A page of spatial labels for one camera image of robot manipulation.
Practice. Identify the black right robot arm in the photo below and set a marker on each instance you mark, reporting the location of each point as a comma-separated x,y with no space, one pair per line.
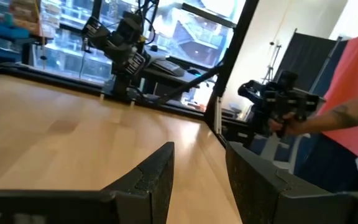
126,59

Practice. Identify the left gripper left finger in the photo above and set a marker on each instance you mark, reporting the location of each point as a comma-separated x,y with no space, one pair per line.
154,174

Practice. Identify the person's forearm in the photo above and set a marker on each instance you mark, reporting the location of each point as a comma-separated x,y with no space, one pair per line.
343,116

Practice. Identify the thin tripod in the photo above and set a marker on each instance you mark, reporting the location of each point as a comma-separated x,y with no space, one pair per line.
272,56

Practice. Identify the black screen panel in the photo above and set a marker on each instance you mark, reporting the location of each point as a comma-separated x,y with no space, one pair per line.
306,56

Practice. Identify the black table frame rail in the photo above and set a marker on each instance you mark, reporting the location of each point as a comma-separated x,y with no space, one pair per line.
57,82

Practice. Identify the black keyboard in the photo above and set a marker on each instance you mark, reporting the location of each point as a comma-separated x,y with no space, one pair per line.
169,68

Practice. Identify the person's hand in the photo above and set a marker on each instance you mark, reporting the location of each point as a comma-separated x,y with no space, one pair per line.
286,126

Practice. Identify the person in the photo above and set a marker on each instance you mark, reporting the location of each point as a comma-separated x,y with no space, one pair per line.
356,77

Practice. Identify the blue table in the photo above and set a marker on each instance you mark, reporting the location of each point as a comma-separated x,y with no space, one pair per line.
2,29

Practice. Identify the black frame post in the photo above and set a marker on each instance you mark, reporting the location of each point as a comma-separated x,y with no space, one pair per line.
230,62

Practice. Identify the black diagonal frame strut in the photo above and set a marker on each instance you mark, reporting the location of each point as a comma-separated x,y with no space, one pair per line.
191,84

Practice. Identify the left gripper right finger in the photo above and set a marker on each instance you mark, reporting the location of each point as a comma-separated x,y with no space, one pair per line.
253,186

